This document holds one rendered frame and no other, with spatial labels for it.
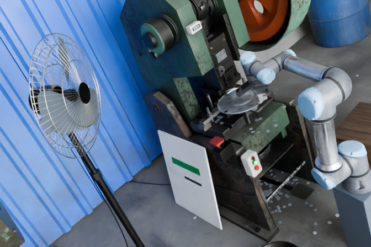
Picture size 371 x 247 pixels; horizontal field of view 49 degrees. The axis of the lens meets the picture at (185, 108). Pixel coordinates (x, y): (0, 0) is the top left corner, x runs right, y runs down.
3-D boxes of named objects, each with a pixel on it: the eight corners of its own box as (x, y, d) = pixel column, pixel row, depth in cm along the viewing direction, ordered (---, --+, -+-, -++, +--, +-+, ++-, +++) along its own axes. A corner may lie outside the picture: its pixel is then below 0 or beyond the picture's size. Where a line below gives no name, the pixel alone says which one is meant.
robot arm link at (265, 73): (281, 64, 188) (266, 54, 196) (261, 76, 186) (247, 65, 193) (282, 77, 194) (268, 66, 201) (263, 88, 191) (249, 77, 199)
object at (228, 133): (275, 98, 248) (272, 90, 245) (226, 141, 228) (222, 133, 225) (239, 91, 271) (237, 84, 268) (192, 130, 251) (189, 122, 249)
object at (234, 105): (277, 90, 227) (276, 89, 227) (240, 119, 216) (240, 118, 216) (242, 82, 251) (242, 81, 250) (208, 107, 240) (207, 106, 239)
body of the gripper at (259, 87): (269, 94, 212) (265, 78, 203) (253, 98, 214) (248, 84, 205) (266, 83, 217) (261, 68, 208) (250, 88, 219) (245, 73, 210)
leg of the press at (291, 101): (329, 174, 268) (298, 55, 227) (319, 185, 263) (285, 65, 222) (232, 141, 340) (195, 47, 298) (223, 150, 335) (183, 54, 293)
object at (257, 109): (279, 116, 229) (272, 96, 223) (263, 130, 223) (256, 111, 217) (246, 108, 248) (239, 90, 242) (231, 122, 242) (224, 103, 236)
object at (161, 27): (189, 51, 209) (173, 11, 198) (173, 62, 204) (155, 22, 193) (164, 48, 226) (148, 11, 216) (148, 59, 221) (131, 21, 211)
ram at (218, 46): (244, 76, 232) (228, 29, 218) (227, 90, 225) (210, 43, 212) (224, 73, 245) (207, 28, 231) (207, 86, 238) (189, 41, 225)
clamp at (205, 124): (224, 115, 241) (218, 101, 236) (205, 132, 233) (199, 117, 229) (217, 113, 245) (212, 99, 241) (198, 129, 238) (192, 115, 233)
